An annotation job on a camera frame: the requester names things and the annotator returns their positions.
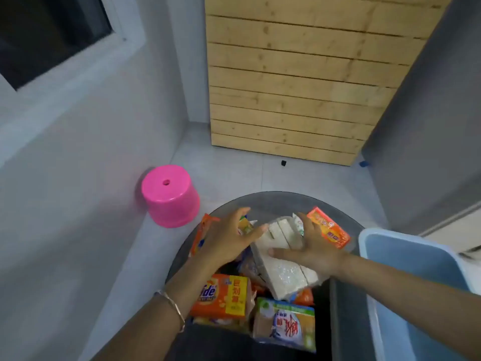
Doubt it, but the window with white frame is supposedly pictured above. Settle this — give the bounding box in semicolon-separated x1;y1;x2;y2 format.
0;0;146;124

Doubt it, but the light blue plastic bin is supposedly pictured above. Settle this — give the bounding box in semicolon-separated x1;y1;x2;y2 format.
358;228;481;361

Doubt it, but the person's left hand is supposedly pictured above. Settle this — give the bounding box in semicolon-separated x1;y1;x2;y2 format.
195;207;270;274

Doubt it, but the orange soap packet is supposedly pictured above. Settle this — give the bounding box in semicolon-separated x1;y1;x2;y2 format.
306;207;352;249
189;213;221;258

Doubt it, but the small orange packet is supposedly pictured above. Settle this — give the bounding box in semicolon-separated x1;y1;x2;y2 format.
290;287;315;307

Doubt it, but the person's right hand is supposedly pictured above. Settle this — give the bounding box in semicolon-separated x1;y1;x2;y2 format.
268;212;348;279

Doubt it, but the white soap bundle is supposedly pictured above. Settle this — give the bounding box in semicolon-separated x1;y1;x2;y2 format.
250;216;324;301

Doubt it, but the thin silver bracelet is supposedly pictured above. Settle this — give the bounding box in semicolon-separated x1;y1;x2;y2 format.
154;289;186;333

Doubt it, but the wooden slat panel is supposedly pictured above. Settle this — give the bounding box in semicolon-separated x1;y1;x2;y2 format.
204;0;454;166

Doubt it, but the small yellow packet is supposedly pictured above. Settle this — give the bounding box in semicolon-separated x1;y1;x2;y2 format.
237;217;257;236

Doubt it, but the green white soap pack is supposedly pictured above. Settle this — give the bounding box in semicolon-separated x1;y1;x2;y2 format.
253;297;317;353

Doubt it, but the person's left forearm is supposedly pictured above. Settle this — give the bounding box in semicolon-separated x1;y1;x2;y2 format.
92;255;222;361

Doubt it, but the orange yellow detergent soap pack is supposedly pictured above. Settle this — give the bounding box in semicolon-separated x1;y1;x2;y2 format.
190;274;257;320

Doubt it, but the person's right forearm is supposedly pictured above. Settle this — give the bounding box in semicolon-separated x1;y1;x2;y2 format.
334;253;481;361

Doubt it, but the white cabinet panel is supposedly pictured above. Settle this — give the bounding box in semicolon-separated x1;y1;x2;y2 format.
419;201;481;261

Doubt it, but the pink plastic stool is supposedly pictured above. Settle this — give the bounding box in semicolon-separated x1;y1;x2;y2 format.
141;164;201;228

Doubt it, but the clear plastic packet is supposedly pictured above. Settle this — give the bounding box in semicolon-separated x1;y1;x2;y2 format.
237;252;268;288

